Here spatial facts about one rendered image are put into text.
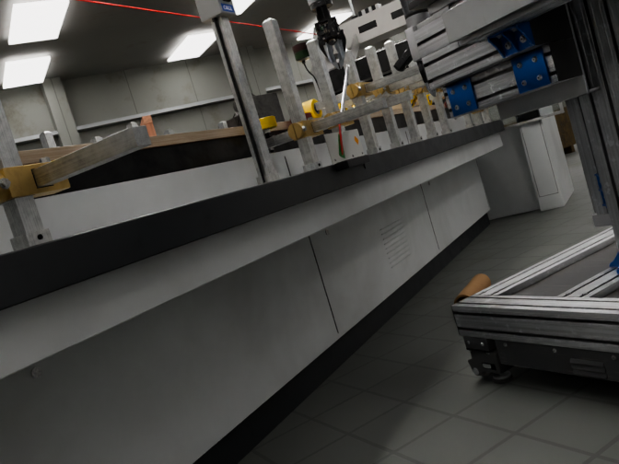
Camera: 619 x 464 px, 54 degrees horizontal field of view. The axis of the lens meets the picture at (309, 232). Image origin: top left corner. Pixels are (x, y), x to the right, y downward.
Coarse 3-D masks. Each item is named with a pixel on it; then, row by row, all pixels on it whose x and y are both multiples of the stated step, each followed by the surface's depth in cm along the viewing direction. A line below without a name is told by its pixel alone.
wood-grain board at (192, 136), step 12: (432, 108) 365; (192, 132) 170; (204, 132) 175; (216, 132) 180; (228, 132) 185; (240, 132) 190; (84, 144) 137; (156, 144) 157; (168, 144) 160; (180, 144) 166; (24, 156) 123; (36, 156) 126; (48, 156) 128; (60, 156) 131
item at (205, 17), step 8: (200, 0) 157; (208, 0) 156; (216, 0) 155; (200, 8) 158; (208, 8) 156; (216, 8) 155; (200, 16) 158; (208, 16) 157; (216, 16) 156; (224, 16) 158; (232, 16) 160
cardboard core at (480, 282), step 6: (474, 276) 258; (480, 276) 255; (486, 276) 258; (474, 282) 248; (480, 282) 250; (486, 282) 254; (468, 288) 241; (474, 288) 242; (480, 288) 245; (462, 294) 235; (468, 294) 235; (456, 300) 236
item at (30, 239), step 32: (480, 128) 360; (384, 160) 224; (416, 160) 254; (256, 192) 150; (288, 192) 163; (320, 192) 177; (128, 224) 113; (160, 224) 120; (192, 224) 128; (224, 224) 137; (0, 256) 90; (32, 256) 95; (64, 256) 100; (96, 256) 105; (128, 256) 111; (0, 288) 89; (32, 288) 94
